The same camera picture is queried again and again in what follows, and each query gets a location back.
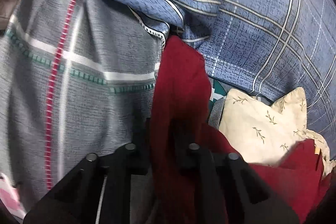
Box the grey plaid bed sheet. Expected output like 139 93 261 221
1 0 169 223

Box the dark red knit garment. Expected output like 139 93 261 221
150 36 332 223

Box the cream leaf-print pillow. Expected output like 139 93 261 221
219 87 335 175

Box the blue plaid pillow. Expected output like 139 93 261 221
115 0 335 158

